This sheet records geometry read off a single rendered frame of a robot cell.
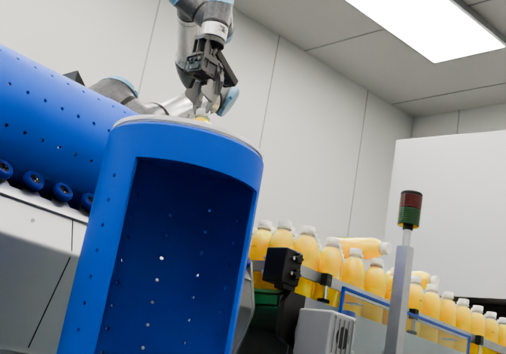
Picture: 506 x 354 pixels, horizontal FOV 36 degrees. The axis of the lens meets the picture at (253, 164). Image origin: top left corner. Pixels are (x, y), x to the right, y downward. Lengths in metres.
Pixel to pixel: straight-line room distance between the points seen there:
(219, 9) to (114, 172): 0.98
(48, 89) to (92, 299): 0.55
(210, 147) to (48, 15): 3.84
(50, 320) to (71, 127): 0.40
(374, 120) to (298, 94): 0.99
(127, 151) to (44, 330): 0.53
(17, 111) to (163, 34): 3.97
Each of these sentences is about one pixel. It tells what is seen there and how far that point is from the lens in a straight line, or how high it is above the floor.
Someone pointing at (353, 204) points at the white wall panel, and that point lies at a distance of 6.72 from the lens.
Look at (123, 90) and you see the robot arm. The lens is 2.34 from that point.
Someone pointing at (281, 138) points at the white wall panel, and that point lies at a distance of 6.13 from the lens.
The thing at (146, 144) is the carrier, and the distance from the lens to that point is 1.28.
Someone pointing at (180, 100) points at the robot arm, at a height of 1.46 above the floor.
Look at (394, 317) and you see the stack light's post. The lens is 2.21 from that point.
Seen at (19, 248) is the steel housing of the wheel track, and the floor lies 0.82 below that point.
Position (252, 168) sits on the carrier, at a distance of 1.33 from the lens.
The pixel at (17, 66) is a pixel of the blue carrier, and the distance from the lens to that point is 1.63.
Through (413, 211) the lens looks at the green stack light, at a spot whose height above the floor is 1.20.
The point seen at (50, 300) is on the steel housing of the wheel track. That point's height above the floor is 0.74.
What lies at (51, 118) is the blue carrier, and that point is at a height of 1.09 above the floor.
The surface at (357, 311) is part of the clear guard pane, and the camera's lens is 2.21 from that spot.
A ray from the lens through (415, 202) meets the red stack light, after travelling 2.26.
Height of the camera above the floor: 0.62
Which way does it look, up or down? 17 degrees up
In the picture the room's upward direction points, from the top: 10 degrees clockwise
